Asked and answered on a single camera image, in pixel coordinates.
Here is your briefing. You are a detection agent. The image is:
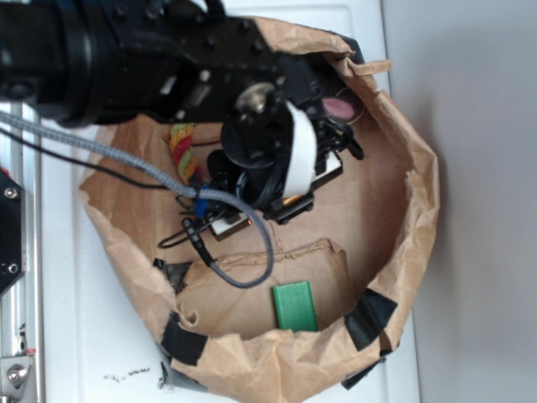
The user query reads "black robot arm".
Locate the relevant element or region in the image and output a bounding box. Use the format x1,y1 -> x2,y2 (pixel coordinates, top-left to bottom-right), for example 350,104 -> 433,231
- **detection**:
1,1 -> 363,223

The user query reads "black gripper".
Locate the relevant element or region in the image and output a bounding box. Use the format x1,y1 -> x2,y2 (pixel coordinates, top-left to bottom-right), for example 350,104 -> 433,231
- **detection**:
207,54 -> 364,241

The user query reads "grey braided cable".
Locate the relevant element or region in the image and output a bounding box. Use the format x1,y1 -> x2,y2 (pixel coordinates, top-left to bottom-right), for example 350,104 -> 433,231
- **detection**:
0,111 -> 276,290

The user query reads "aluminium frame rail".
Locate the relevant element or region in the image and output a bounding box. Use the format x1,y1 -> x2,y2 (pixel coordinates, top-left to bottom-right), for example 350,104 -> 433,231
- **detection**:
1,123 -> 45,402

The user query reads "black bracket plate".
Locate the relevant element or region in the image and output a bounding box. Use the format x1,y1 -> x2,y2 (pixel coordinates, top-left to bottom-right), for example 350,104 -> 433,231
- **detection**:
0,168 -> 23,296

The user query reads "black tape strip right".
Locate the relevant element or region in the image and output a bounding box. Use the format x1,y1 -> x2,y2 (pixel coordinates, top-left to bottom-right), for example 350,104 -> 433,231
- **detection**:
344,289 -> 398,351

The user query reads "red yellow green rope toy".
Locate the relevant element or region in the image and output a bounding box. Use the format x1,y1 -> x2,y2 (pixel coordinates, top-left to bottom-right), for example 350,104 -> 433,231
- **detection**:
169,123 -> 200,185

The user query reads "thin black wire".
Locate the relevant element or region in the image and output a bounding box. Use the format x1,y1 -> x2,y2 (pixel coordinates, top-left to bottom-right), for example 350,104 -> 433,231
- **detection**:
0,128 -> 198,249

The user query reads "black tape strip left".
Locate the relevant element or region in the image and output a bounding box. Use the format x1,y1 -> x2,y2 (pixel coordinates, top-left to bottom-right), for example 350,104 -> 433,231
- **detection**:
160,312 -> 209,366

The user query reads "green rectangular block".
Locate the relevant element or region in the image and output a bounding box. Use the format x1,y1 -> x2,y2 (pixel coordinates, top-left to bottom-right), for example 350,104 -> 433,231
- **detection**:
272,281 -> 319,332

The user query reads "black tape strip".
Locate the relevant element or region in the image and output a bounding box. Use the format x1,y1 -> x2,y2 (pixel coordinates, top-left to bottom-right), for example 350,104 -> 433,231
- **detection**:
160,312 -> 209,366
344,289 -> 398,351

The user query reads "grey plush mouse toy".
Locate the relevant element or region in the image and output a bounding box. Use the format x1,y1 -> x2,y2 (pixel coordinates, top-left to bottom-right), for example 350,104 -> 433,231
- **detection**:
322,87 -> 365,124

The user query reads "brown paper bag bin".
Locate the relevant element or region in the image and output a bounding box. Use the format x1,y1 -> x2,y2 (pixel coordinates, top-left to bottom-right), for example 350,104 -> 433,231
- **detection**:
79,17 -> 440,402

